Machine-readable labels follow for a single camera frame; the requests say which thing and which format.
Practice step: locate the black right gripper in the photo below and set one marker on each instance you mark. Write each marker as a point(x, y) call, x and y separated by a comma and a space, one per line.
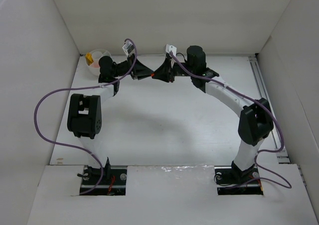
point(170, 69)

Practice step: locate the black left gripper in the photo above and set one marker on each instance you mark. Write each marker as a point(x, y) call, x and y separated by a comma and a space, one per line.
point(134, 68)

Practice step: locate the orange round lego piece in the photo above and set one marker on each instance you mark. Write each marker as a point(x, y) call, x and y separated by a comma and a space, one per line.
point(95, 65)

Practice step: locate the white divided round container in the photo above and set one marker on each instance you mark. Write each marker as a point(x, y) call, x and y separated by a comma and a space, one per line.
point(97, 54)

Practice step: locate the yellow lego block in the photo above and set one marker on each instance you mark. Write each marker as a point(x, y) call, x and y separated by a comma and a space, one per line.
point(89, 59)

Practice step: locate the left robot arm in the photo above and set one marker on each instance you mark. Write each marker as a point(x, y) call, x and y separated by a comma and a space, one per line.
point(85, 111)

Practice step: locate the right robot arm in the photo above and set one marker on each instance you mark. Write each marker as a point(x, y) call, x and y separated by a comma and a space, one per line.
point(255, 124)

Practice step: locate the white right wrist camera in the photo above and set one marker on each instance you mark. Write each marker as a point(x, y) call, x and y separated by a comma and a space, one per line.
point(170, 51)

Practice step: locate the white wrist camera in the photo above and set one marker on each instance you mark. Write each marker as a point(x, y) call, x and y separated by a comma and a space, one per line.
point(170, 51)
point(128, 48)

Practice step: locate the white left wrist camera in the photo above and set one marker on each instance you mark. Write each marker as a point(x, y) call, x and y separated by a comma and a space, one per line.
point(128, 48)

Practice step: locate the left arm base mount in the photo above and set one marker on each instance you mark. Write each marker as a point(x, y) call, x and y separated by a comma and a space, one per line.
point(113, 182)

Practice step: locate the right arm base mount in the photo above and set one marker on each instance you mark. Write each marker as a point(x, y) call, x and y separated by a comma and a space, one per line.
point(230, 183)

